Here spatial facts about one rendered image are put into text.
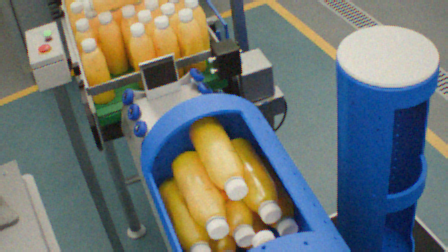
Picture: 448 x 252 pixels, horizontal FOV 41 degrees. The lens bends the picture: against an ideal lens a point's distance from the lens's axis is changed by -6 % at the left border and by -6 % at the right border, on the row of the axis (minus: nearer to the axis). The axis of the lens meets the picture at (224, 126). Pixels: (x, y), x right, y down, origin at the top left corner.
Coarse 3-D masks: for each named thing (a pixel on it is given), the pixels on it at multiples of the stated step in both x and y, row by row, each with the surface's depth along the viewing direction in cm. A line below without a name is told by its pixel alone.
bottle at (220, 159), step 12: (204, 120) 128; (216, 120) 129; (192, 132) 128; (204, 132) 126; (216, 132) 125; (204, 144) 124; (216, 144) 122; (228, 144) 123; (204, 156) 122; (216, 156) 120; (228, 156) 119; (216, 168) 119; (228, 168) 118; (240, 168) 119; (216, 180) 119; (228, 180) 117
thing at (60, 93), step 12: (60, 96) 189; (60, 108) 192; (72, 120) 196; (72, 132) 198; (72, 144) 201; (84, 144) 203; (84, 156) 206; (84, 168) 209; (96, 180) 214; (96, 192) 217; (96, 204) 220; (108, 216) 226; (108, 228) 229; (120, 240) 238
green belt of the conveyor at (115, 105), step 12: (132, 72) 195; (204, 72) 190; (132, 84) 190; (216, 84) 189; (120, 96) 187; (96, 108) 184; (108, 108) 183; (120, 108) 183; (108, 120) 184; (120, 120) 186
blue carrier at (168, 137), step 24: (216, 96) 127; (168, 120) 125; (192, 120) 123; (240, 120) 134; (264, 120) 129; (144, 144) 129; (168, 144) 131; (192, 144) 133; (264, 144) 118; (144, 168) 129; (168, 168) 135; (288, 168) 114; (288, 192) 108; (312, 192) 114; (168, 216) 118; (312, 216) 104; (288, 240) 97; (312, 240) 98; (336, 240) 101
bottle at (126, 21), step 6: (126, 18) 186; (132, 18) 186; (138, 18) 187; (126, 24) 186; (132, 24) 186; (126, 30) 187; (126, 36) 189; (126, 42) 191; (126, 48) 193; (132, 66) 197
